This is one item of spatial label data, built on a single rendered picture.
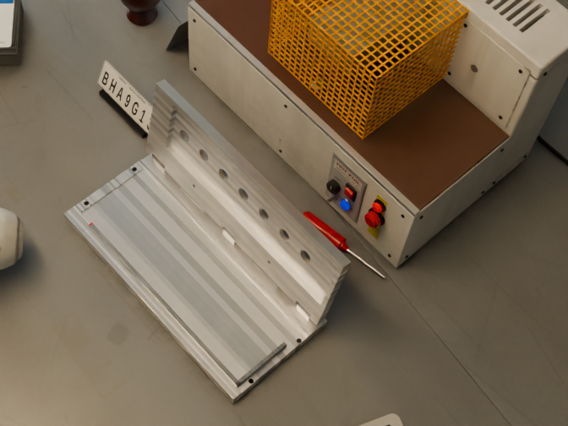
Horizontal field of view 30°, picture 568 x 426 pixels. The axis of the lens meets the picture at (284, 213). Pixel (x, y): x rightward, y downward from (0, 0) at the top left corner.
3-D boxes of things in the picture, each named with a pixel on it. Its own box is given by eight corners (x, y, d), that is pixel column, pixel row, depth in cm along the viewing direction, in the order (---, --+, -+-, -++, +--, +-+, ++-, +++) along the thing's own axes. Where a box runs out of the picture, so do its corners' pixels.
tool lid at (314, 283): (155, 83, 172) (164, 79, 173) (144, 155, 187) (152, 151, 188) (343, 267, 158) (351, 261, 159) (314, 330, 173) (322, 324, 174)
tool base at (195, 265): (64, 220, 183) (62, 210, 180) (158, 154, 191) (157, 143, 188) (232, 404, 169) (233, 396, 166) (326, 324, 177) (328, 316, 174)
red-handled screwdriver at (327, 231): (297, 225, 186) (297, 217, 183) (307, 215, 187) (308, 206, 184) (378, 286, 181) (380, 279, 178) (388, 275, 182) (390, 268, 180)
